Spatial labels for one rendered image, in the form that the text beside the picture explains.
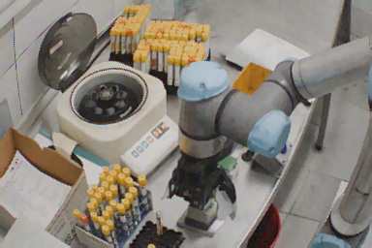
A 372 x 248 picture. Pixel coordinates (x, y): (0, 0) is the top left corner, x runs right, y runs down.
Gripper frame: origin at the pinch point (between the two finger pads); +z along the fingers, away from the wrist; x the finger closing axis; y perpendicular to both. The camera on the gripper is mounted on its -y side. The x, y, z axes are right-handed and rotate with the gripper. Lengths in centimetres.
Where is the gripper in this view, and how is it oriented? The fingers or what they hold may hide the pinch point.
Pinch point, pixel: (202, 207)
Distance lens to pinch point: 125.0
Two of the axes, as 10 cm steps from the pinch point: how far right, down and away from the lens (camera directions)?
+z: -0.1, 7.3, 6.8
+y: -4.6, 6.0, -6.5
